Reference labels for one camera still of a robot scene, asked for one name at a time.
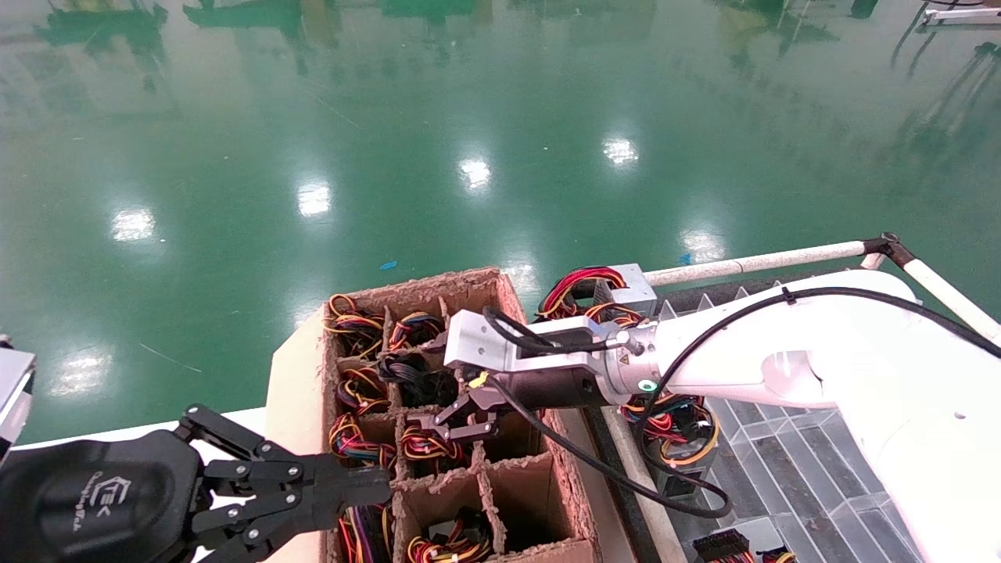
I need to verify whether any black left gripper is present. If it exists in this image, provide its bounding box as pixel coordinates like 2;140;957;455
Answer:
0;429;392;563

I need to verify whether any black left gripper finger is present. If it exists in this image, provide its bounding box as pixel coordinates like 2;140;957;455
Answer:
178;403;392;505

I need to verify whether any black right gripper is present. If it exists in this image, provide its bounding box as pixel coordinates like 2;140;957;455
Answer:
407;366;612;446

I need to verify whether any power supply with black cables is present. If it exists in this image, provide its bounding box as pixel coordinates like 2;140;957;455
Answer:
378;353;459;408

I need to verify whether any flat tan cardboard sheet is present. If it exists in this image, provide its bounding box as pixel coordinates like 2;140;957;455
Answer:
246;309;329;563

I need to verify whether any cardboard box with dividers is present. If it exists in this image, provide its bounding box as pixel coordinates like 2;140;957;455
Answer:
319;267;601;563

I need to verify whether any black pipe corner connector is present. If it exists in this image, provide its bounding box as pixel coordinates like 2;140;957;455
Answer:
859;231;917;271

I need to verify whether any white stand base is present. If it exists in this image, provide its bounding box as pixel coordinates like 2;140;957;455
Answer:
921;4;1001;28

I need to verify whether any power supply with coloured cables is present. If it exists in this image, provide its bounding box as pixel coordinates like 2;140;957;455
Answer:
336;504;395;563
692;528;798;563
389;311;447;350
622;393;721;501
325;293;386;358
338;366;393;414
401;429;471;472
407;508;494;563
328;414;398;470

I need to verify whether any short black camera cable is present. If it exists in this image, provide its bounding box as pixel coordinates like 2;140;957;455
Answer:
481;307;622;354

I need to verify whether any power supply with orange cables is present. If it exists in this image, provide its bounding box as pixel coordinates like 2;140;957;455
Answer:
583;303;647;328

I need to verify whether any power supply with red cables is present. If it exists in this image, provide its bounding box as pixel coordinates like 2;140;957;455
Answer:
538;264;659;323

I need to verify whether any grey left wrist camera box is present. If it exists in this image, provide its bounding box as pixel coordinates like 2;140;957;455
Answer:
0;336;36;462

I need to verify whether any long black arm cable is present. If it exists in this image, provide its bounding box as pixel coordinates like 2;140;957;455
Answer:
489;287;1001;518

